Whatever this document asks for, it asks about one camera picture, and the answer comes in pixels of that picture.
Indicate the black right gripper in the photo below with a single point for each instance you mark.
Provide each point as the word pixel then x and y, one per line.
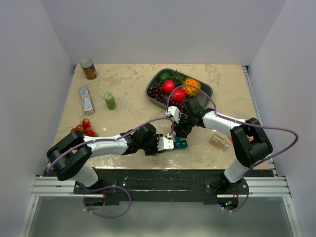
pixel 178 127

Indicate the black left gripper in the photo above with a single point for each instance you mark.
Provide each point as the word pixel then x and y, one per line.
pixel 155 150

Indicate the teal weekly pill organizer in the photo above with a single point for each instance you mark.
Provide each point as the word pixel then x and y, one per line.
pixel 179 143

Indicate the clear pill bottle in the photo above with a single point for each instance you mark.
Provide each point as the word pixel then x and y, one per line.
pixel 219 142

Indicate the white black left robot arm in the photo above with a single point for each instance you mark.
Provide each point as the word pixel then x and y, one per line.
pixel 68 157

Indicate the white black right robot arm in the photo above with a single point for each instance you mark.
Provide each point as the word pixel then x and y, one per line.
pixel 249 140

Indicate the red pomegranate right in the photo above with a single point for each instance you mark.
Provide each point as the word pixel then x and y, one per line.
pixel 178 95

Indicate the red pomegranate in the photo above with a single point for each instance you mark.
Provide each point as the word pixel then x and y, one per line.
pixel 168 86
pixel 178 95

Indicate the grey plastic fruit tray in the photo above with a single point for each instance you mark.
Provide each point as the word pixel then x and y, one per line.
pixel 205 92

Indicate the red pomegranate left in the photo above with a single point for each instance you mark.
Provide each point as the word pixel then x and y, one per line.
pixel 168 86

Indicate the dark red grape bunch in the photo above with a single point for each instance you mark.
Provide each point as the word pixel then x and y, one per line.
pixel 156 95

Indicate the orange pineapple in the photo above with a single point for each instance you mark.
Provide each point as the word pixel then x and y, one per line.
pixel 191 85

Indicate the green lime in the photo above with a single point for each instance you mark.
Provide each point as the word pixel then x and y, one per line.
pixel 163 77

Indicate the green cylindrical bottle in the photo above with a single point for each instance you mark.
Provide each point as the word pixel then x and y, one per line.
pixel 110 101

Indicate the red cherry cluster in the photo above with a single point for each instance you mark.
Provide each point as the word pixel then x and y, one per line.
pixel 85 128

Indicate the silver toothpaste box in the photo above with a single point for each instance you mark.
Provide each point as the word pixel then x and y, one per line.
pixel 86 100

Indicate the tin food can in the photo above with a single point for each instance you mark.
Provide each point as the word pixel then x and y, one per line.
pixel 88 68

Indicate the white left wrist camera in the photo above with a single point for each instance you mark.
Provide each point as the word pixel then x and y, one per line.
pixel 165 144

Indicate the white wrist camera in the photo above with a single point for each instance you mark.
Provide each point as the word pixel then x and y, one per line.
pixel 173 112
pixel 165 144

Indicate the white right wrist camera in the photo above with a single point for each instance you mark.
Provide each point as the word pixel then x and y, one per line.
pixel 173 112

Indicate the black table front rail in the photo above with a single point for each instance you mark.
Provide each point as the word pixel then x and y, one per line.
pixel 153 185

